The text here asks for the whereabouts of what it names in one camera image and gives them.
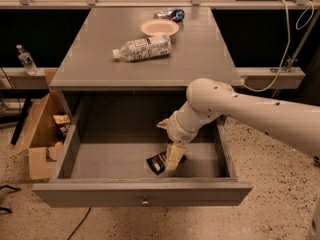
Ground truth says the clear plastic water bottle lying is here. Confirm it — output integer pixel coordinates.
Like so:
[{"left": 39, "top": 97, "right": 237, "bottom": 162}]
[{"left": 112, "top": 34, "right": 171, "bottom": 62}]

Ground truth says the grey cabinet counter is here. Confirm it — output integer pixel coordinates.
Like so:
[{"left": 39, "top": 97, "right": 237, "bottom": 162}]
[{"left": 48, "top": 6, "right": 245, "bottom": 125}]

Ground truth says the white paper bowl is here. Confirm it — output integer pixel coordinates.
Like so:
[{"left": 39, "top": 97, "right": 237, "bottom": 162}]
[{"left": 140, "top": 19, "right": 179, "bottom": 36}]

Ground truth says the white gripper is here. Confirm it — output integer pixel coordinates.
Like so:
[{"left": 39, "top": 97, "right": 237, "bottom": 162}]
[{"left": 157, "top": 111, "right": 197, "bottom": 176}]

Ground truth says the blue silver chip bag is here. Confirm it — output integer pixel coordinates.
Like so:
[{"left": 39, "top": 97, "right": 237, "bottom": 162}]
[{"left": 154, "top": 8, "right": 185, "bottom": 22}]

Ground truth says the white hanging cable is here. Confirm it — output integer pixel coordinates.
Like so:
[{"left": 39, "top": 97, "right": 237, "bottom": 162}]
[{"left": 242, "top": 0, "right": 316, "bottom": 93}]

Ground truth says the black rxbar chocolate bar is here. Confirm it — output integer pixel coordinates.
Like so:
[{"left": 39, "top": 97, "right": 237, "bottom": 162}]
[{"left": 146, "top": 151, "right": 187, "bottom": 175}]

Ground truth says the metal drawer knob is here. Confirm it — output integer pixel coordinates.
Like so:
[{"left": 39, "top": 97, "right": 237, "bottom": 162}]
[{"left": 141, "top": 196, "right": 150, "bottom": 207}]

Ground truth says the metal railing shelf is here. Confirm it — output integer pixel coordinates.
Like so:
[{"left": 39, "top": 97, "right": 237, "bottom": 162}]
[{"left": 0, "top": 67, "right": 305, "bottom": 89}]

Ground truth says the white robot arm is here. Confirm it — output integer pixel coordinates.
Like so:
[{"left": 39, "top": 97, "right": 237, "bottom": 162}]
[{"left": 157, "top": 78, "right": 320, "bottom": 175}]

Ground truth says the black floor cable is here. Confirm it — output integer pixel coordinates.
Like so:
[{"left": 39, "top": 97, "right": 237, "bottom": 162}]
[{"left": 66, "top": 206, "right": 92, "bottom": 240}]

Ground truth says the snack box inside carton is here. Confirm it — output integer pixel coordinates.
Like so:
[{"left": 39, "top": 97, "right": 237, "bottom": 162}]
[{"left": 53, "top": 114, "right": 71, "bottom": 136}]

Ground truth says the open cardboard box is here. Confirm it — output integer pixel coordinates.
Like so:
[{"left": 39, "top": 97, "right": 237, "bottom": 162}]
[{"left": 9, "top": 68, "right": 72, "bottom": 181}]

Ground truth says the small upright water bottle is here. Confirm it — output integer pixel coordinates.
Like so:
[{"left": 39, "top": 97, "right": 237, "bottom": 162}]
[{"left": 16, "top": 44, "right": 38, "bottom": 76}]

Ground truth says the grey open top drawer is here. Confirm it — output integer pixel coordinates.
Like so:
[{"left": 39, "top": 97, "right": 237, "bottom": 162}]
[{"left": 33, "top": 94, "right": 252, "bottom": 207}]

